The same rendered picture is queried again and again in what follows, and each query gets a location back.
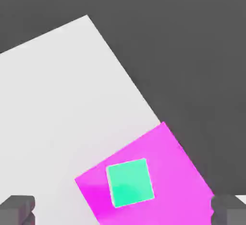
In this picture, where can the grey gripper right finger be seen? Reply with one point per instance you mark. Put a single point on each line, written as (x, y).
(228, 211)

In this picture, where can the small green cube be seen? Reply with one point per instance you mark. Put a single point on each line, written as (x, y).
(130, 182)

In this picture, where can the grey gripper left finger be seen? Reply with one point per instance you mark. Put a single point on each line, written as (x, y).
(17, 209)

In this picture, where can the large magenta box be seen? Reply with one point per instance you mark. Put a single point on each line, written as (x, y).
(173, 180)

